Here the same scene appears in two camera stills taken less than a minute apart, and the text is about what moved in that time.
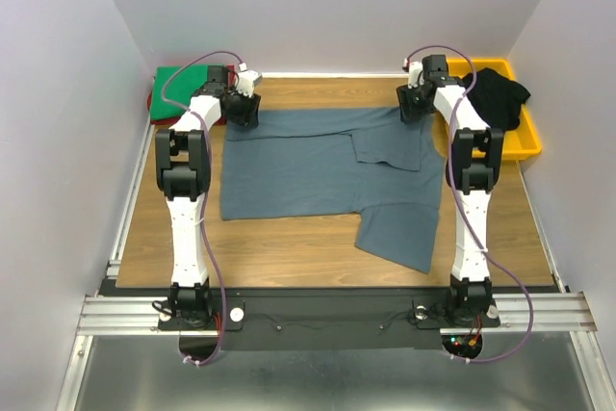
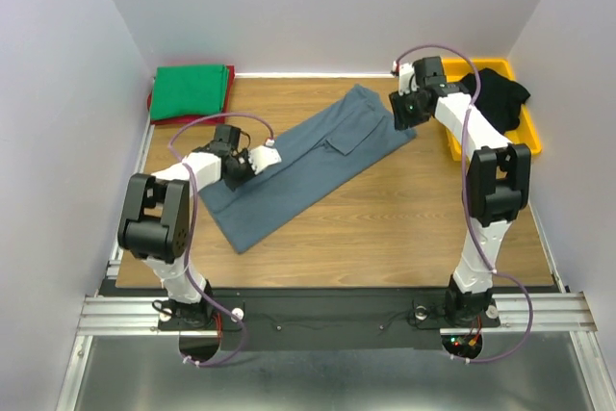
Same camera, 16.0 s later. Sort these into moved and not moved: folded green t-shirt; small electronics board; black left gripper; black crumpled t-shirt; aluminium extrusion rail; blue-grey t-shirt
Moved: black left gripper; blue-grey t-shirt
Not moved: aluminium extrusion rail; folded green t-shirt; small electronics board; black crumpled t-shirt
